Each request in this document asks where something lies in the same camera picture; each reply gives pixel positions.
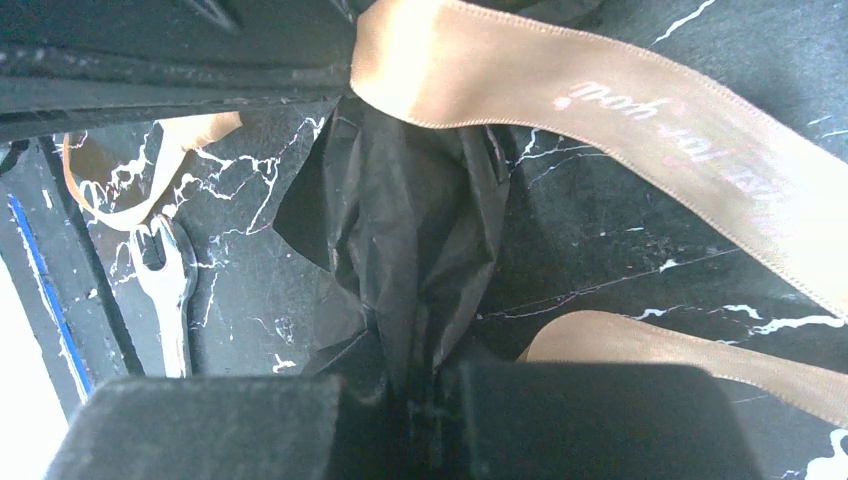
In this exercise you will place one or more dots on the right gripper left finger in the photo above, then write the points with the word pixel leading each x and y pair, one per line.
pixel 213 428

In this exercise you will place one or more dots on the silver combination wrench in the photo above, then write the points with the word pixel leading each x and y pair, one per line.
pixel 170 288

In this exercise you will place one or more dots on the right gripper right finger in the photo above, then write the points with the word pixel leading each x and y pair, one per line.
pixel 598 421

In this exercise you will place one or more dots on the tan satin ribbon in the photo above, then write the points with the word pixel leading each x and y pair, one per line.
pixel 776 195

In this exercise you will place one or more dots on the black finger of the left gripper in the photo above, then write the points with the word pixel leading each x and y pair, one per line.
pixel 75 65

